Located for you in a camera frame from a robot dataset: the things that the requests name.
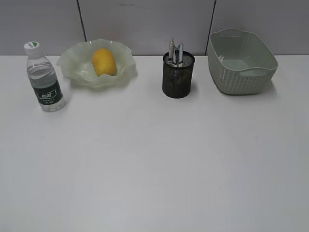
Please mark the grey grip pen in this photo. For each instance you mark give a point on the grey grip pen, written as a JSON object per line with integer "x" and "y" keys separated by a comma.
{"x": 171, "y": 51}

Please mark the beige grip pen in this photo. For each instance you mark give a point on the beige grip pen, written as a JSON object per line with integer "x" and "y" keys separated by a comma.
{"x": 180, "y": 49}

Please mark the yellow mango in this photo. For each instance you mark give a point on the yellow mango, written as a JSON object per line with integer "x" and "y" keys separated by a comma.
{"x": 103, "y": 62}

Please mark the clear water bottle green label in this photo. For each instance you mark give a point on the clear water bottle green label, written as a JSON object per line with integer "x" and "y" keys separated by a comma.
{"x": 43, "y": 78}

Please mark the yellow eraser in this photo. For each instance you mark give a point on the yellow eraser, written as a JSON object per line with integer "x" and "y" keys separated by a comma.
{"x": 173, "y": 81}

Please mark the blue clip pen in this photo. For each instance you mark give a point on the blue clip pen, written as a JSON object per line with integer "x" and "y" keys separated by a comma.
{"x": 175, "y": 58}

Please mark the black mesh pen holder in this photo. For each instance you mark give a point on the black mesh pen holder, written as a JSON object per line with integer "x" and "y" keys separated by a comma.
{"x": 185, "y": 73}

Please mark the pale green wavy glass plate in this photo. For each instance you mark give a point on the pale green wavy glass plate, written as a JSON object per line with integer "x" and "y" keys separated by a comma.
{"x": 76, "y": 64}

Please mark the pale green plastic basket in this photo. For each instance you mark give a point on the pale green plastic basket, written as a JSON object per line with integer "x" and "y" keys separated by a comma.
{"x": 248, "y": 63}

